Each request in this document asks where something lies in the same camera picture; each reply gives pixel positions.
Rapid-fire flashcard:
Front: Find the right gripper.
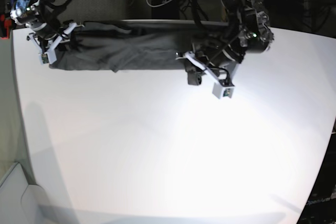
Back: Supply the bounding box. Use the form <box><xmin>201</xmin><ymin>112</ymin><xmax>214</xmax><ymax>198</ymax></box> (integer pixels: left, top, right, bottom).
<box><xmin>26</xmin><ymin>22</ymin><xmax>84</xmax><ymax>65</ymax></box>

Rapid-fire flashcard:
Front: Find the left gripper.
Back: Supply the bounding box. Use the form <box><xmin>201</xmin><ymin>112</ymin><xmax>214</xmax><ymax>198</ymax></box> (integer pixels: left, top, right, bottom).
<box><xmin>175</xmin><ymin>48</ymin><xmax>239</xmax><ymax>100</ymax></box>

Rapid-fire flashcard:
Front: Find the dark grey t-shirt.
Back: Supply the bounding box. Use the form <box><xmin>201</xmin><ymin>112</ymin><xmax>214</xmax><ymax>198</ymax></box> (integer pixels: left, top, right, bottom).
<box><xmin>49</xmin><ymin>22</ymin><xmax>233</xmax><ymax>72</ymax></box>

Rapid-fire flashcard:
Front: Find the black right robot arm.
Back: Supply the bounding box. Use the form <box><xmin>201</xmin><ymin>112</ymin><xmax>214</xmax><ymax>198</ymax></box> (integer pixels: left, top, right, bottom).
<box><xmin>10</xmin><ymin>0</ymin><xmax>79</xmax><ymax>64</ymax></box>

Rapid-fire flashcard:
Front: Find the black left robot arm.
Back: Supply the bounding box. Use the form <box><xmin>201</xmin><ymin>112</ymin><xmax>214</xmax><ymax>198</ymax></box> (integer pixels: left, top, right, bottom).
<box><xmin>176</xmin><ymin>0</ymin><xmax>274</xmax><ymax>99</ymax></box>

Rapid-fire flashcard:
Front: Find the red and black clamp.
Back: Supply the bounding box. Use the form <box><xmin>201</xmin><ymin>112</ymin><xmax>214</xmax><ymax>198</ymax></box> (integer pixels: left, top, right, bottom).
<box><xmin>1</xmin><ymin>13</ymin><xmax>12</xmax><ymax>39</ymax></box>

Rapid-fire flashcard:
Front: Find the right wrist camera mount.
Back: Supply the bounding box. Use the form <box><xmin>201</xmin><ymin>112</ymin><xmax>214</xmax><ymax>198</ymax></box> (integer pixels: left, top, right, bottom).
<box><xmin>26</xmin><ymin>22</ymin><xmax>84</xmax><ymax>64</ymax></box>

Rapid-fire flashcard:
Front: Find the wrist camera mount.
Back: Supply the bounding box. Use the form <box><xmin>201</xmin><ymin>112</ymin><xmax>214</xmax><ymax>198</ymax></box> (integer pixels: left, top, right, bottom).
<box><xmin>175</xmin><ymin>50</ymin><xmax>239</xmax><ymax>101</ymax></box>
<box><xmin>26</xmin><ymin>22</ymin><xmax>84</xmax><ymax>64</ymax></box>

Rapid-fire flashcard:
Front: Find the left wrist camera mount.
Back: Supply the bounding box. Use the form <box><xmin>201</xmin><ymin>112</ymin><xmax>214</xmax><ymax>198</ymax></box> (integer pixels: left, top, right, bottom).
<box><xmin>175</xmin><ymin>50</ymin><xmax>239</xmax><ymax>101</ymax></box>

